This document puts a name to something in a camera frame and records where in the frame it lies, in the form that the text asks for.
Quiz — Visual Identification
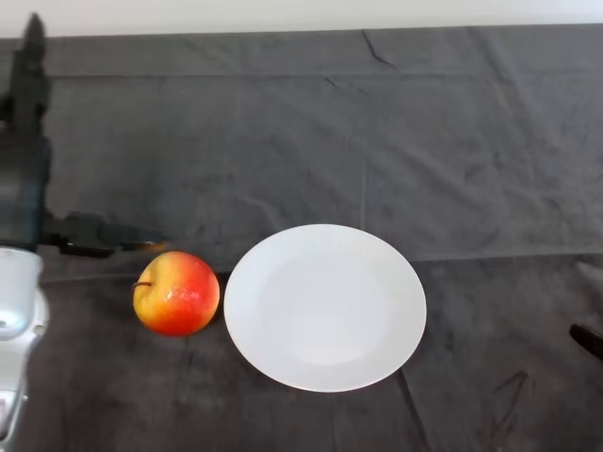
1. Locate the red yellow apple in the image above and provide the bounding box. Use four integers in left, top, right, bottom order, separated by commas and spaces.
131, 250, 221, 337

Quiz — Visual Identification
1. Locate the black table cloth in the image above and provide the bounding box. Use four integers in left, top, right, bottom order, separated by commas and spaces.
0, 24, 603, 452

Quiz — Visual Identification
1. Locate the white round plate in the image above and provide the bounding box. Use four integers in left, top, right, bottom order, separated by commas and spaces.
223, 223, 428, 393

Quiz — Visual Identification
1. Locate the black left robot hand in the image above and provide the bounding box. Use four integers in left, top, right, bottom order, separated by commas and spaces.
0, 12, 171, 258

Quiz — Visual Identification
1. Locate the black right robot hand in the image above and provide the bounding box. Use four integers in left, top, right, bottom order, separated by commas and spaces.
569, 323, 603, 363

